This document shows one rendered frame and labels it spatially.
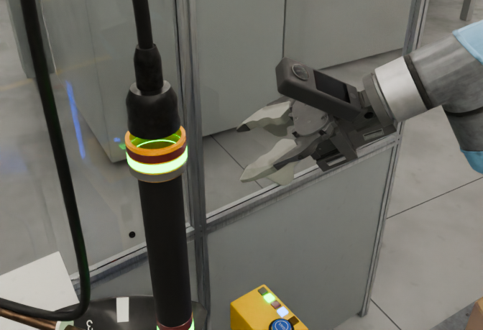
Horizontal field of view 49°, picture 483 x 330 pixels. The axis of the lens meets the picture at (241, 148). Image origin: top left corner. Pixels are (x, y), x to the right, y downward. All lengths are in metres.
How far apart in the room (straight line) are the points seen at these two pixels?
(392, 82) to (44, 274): 0.65
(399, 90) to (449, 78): 0.06
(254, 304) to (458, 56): 0.77
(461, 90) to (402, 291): 2.19
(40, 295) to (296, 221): 1.05
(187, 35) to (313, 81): 0.62
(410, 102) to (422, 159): 3.10
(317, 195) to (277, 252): 0.24
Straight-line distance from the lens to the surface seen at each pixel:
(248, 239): 1.71
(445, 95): 0.68
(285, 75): 0.63
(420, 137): 4.00
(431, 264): 2.99
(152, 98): 0.35
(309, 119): 0.69
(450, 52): 0.67
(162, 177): 0.38
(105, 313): 0.79
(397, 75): 0.67
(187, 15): 1.22
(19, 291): 0.99
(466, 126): 0.71
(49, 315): 0.62
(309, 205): 1.83
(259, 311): 1.23
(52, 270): 0.99
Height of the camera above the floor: 2.02
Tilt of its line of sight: 33 degrees down
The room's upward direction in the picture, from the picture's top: straight up
